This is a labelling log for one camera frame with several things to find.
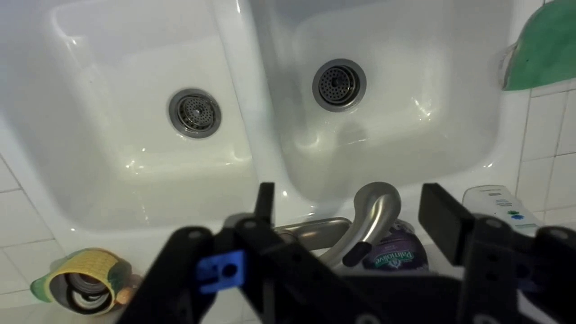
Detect yellow mug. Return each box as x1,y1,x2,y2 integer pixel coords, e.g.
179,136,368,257
29,246,134,318

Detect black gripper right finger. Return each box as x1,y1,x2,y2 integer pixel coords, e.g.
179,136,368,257
418,181,576,324

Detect metal sink drain strainer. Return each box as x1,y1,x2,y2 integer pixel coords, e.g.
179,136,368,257
312,57,370,113
168,86,224,140

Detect green dish cloth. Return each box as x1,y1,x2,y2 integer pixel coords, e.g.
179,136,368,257
503,0,576,93

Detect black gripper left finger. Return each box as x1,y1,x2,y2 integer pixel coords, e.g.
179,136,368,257
119,181,377,324

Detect white double basin sink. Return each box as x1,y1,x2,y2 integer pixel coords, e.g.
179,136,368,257
0,0,533,271

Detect brushed metal kitchen faucet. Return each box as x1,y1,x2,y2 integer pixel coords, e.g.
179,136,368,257
222,179,404,271

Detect white pump soap dispenser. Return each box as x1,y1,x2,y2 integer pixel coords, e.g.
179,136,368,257
461,183,546,237

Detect purple dish soap bottle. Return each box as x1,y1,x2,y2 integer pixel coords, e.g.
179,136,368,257
362,221,431,273

